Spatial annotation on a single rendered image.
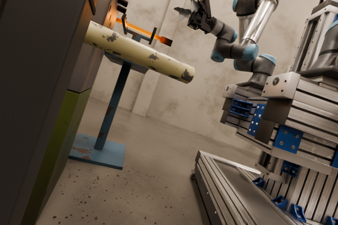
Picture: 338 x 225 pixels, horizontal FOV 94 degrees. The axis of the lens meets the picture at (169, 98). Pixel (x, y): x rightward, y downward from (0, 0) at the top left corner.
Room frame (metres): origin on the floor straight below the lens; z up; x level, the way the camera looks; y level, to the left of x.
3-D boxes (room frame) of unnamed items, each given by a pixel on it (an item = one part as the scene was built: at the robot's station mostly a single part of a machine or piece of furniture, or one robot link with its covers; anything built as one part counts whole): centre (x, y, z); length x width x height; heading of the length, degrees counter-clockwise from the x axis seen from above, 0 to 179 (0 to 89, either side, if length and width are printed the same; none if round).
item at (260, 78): (1.11, -0.56, 0.87); 0.15 x 0.15 x 0.10
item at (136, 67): (1.18, 0.38, 0.69); 0.40 x 0.30 x 0.02; 13
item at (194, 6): (0.71, 0.04, 0.98); 0.09 x 0.03 x 0.06; 147
